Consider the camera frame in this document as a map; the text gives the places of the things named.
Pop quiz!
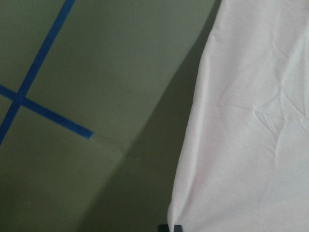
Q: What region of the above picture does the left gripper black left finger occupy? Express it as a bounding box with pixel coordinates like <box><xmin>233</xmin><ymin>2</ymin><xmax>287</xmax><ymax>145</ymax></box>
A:
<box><xmin>157</xmin><ymin>224</ymin><xmax>169</xmax><ymax>232</ymax></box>

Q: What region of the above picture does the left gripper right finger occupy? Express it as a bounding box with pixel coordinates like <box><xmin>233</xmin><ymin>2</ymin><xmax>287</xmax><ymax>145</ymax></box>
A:
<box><xmin>173</xmin><ymin>225</ymin><xmax>183</xmax><ymax>232</ymax></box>

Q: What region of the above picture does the pink snoopy t-shirt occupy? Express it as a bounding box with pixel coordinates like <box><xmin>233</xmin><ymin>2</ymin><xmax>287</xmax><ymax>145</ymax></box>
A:
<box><xmin>168</xmin><ymin>0</ymin><xmax>309</xmax><ymax>232</ymax></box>

